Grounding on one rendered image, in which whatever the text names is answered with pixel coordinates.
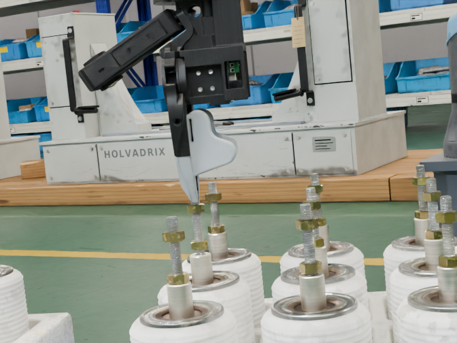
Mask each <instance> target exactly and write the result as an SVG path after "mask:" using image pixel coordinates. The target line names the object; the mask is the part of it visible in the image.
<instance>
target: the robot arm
mask: <svg viewBox="0 0 457 343"><path fill-rule="evenodd" d="M240 1H241V0H153V4H154V5H175V7H176V11H174V10H170V9H165V10H164V11H163V12H161V13H160V14H159V15H157V16H155V17H154V18H153V19H152V20H150V21H148V22H147V23H146V24H144V25H143V26H142V27H140V28H138V30H136V31H134V32H133V33H132V34H130V35H129V36H127V37H126V38H124V39H123V40H122V41H121V42H119V43H117V44H116V45H115V46H113V47H112V48H110V49H109V50H108V51H107V52H106V51H102V52H100V53H98V54H96V55H93V56H92V57H91V58H90V59H89V60H88V61H87V62H85V64H83V66H84V68H82V69H81V70H79V72H78V75H79V77H80V78H81V79H82V81H83V83H84V84H85V85H86V87H87V88H88V90H89V91H90V92H93V91H97V90H101V91H105V90H106V89H108V88H111V87H113V86H115V85H116V83H117V82H118V81H119V80H121V79H122V78H123V76H122V74H123V73H125V72H126V71H128V70H129V69H130V68H132V67H134V66H135V65H136V64H138V63H139V62H140V61H142V60H144V59H145V58H146V57H147V56H149V55H151V54H152V53H153V52H155V51H156V50H158V49H159V48H160V47H162V46H163V45H165V44H166V43H167V42H169V41H170V40H172V39H173V38H174V37H176V36H177V35H178V36H177V37H176V38H175V39H174V40H172V41H171V42H169V43H168V44H166V45H165V46H163V47H162V48H161V49H160V50H159V55H160V57H161V58H162V60H161V71H162V77H163V78H162V81H163V92H164V97H165V102H166V104H167V107H168V115H169V125H170V130H171V139H172V143H173V151H174V156H175V161H176V165H177V172H178V175H179V179H180V184H181V187H182V189H183V190H184V192H185V193H186V194H187V196H188V198H189V199H190V200H191V202H193V203H196V202H199V201H198V194H197V191H198V192H199V175H200V174H203V173H205V172H209V171H211V170H213V169H216V168H219V167H222V166H224V165H228V164H229V163H231V162H233V160H234V159H235V157H236V156H237V153H238V145H237V142H236V141H235V140H234V139H233V138H231V137H228V136H225V135H223V134H220V133H218V132H217V131H216V129H215V125H214V117H213V115H212V114H211V112H210V111H209V110H206V109H204V108H199V109H197V110H193V105H197V104H204V103H209V105H224V104H230V103H231V102H233V101H238V100H245V99H248V97H251V96H250V82H249V75H248V61H247V53H246V46H245V42H244V38H243V25H242V17H241V4H240ZM194 7H200V9H201V13H200V14H199V15H198V16H197V17H194V16H195V14H196V10H194V9H193V8H194ZM184 30H185V31H184ZM183 31H184V32H183ZM182 32H183V33H182ZM180 33H181V34H180ZM179 34H180V35H179ZM446 46H447V48H448V58H449V69H450V88H451V98H452V111H451V114H450V119H449V122H448V125H447V130H446V133H445V138H444V141H443V152H444V156H445V157H447V158H453V159H457V13H455V14H454V15H452V16H451V17H450V19H449V20H448V22H447V40H446Z"/></svg>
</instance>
